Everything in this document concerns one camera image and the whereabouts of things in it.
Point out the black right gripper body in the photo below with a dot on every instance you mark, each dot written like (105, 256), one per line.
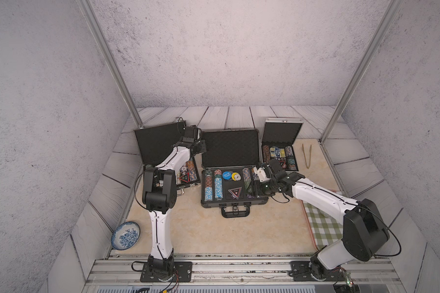
(267, 187)

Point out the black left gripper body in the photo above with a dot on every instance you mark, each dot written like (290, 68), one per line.
(200, 147)

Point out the black poker case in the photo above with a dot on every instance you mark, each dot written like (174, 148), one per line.
(155, 144)
(228, 181)

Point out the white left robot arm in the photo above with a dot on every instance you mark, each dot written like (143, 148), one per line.
(159, 197)

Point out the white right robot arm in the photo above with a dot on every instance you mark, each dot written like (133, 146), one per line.
(364, 231)

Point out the small silver poker case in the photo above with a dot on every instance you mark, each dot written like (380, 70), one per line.
(277, 141)

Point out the wooden tongs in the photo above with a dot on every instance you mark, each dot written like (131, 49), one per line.
(307, 156)

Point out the orange blue chip stack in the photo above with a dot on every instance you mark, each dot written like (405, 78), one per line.
(192, 170)

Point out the yellow dealer button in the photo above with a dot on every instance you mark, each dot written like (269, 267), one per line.
(236, 176)

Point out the green all-in triangle button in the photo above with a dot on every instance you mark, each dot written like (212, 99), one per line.
(184, 178)

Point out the black all-in triangle button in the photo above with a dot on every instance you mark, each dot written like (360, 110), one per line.
(235, 193)

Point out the blue small blind button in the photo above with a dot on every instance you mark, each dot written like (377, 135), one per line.
(227, 175)

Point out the right blue red chip row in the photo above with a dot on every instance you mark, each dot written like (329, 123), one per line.
(218, 184)

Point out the left blue orange chip row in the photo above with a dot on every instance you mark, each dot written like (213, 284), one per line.
(208, 191)

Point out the green checkered cloth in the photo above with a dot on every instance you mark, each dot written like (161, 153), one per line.
(324, 229)

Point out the blue patterned bowl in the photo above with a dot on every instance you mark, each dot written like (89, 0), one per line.
(125, 236)

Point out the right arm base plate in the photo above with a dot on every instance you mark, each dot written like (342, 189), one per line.
(306, 271)

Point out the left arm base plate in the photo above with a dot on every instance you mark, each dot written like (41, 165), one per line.
(166, 271)

